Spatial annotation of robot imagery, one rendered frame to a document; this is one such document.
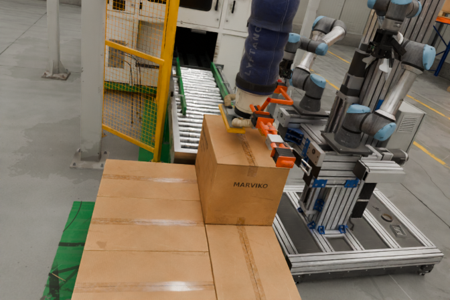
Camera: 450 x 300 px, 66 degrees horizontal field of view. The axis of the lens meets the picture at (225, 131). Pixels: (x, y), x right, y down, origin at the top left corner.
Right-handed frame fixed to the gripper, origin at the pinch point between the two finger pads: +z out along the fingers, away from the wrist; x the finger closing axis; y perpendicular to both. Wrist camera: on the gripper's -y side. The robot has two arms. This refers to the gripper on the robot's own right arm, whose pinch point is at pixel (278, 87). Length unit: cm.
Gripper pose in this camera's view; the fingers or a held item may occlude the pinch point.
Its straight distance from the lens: 232.0
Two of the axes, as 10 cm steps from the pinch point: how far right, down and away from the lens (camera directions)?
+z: -1.9, 8.8, 4.3
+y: 1.6, 4.6, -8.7
